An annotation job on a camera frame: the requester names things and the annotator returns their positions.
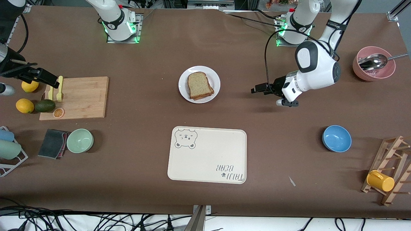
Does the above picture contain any brown sandwich top bread slice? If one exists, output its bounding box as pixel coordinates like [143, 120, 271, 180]
[187, 72, 214, 99]

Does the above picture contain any white round plate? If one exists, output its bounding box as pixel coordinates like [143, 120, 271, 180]
[179, 66, 221, 104]

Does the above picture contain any yellow lemon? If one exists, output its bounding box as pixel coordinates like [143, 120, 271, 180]
[22, 80, 39, 93]
[16, 98, 35, 114]

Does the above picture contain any dark green avocado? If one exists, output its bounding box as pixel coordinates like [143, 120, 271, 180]
[35, 99, 56, 113]

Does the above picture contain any wooden cutting board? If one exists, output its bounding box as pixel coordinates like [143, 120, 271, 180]
[39, 76, 109, 121]

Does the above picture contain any brown bread slice under egg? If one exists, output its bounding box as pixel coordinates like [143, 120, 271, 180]
[190, 91, 214, 101]

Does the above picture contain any dark grey folded cloth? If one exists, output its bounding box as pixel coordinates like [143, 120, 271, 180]
[38, 129, 69, 159]

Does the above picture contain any light blue cup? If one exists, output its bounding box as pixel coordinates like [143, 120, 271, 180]
[0, 129, 15, 142]

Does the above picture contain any pale green bowl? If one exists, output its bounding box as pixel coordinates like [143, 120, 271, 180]
[66, 129, 94, 153]

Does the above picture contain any pale green cup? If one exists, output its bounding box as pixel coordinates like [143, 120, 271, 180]
[0, 140, 22, 160]

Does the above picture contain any blue bowl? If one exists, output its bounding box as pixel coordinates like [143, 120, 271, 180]
[322, 125, 352, 152]

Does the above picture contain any cream tray with bear print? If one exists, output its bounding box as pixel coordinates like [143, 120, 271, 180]
[167, 126, 247, 184]

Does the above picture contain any grey metal box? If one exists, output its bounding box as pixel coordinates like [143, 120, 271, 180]
[188, 0, 235, 10]

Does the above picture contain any pink ribbed bowl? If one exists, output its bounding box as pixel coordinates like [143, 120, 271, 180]
[353, 46, 396, 81]

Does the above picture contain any metal spoon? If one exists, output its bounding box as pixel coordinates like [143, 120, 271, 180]
[358, 53, 409, 71]

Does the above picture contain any wooden mug rack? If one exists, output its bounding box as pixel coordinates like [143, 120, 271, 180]
[361, 136, 411, 206]

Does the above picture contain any yellow mug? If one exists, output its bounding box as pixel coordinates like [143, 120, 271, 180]
[366, 170, 395, 192]

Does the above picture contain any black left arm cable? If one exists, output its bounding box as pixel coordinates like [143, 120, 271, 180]
[264, 29, 333, 94]

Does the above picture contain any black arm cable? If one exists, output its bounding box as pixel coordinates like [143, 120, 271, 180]
[15, 14, 29, 54]
[264, 29, 333, 94]

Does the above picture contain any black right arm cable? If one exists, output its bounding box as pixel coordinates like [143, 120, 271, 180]
[15, 14, 29, 54]

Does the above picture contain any black cable on table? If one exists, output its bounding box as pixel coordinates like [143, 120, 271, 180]
[225, 11, 280, 29]

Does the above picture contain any white wire cup rack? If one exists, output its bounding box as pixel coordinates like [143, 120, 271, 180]
[0, 126, 29, 177]

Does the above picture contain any black cable bundle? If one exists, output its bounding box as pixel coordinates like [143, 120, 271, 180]
[0, 199, 193, 231]

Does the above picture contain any grey metal table bracket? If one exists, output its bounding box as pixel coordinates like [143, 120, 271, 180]
[185, 205, 212, 231]

